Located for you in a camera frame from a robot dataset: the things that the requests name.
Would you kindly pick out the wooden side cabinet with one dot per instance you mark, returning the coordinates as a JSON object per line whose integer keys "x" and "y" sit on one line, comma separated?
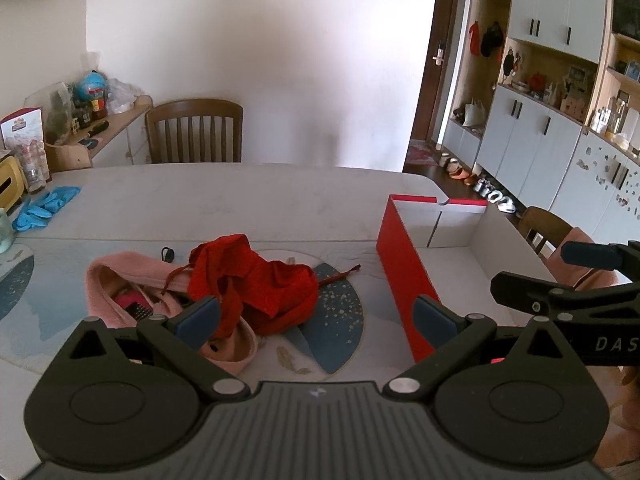
{"x": 118, "y": 140}

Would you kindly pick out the pink scarf on chair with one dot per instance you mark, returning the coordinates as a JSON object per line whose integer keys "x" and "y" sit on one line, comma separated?
{"x": 572, "y": 272}

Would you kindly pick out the white wall cabinet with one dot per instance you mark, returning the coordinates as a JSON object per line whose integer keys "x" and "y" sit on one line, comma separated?
{"x": 546, "y": 108}

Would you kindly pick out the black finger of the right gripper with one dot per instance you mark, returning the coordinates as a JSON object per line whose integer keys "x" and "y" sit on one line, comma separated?
{"x": 623, "y": 258}
{"x": 538, "y": 297}

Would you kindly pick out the blue rubber gloves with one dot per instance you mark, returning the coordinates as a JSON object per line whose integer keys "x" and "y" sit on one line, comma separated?
{"x": 36, "y": 214}

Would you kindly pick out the red cloth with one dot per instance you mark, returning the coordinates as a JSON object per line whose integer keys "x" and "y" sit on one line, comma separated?
{"x": 270, "y": 295}

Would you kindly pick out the blue globe toy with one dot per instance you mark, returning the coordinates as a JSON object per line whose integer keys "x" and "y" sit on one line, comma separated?
{"x": 93, "y": 81}

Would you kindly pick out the red and white cardboard box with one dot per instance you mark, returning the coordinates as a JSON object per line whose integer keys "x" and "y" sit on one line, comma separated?
{"x": 450, "y": 251}

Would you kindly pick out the yellow tissue box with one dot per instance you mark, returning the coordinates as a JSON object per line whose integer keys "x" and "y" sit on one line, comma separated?
{"x": 12, "y": 182}

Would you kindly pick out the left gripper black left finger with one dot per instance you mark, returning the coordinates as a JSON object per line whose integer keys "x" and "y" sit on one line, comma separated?
{"x": 125, "y": 397}

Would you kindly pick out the red snack box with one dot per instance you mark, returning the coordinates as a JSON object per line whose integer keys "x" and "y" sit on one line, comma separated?
{"x": 22, "y": 134}

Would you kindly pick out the wooden chair near cabinet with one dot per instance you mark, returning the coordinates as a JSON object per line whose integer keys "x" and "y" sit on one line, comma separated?
{"x": 540, "y": 228}

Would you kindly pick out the row of shoes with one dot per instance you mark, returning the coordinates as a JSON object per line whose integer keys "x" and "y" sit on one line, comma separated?
{"x": 480, "y": 184}

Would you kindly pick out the blue patterned table mat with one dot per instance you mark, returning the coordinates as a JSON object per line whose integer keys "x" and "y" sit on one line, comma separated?
{"x": 43, "y": 299}

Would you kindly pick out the brown wooden door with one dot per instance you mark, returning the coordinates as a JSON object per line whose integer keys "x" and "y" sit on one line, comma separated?
{"x": 433, "y": 80}

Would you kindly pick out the pink knitted hat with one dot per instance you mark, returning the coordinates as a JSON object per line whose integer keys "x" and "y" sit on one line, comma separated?
{"x": 127, "y": 287}

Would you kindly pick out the dark wooden chair far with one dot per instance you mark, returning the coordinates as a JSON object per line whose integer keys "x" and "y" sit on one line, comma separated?
{"x": 195, "y": 130}

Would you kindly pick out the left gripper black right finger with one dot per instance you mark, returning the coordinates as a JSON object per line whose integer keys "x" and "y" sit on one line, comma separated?
{"x": 513, "y": 397}

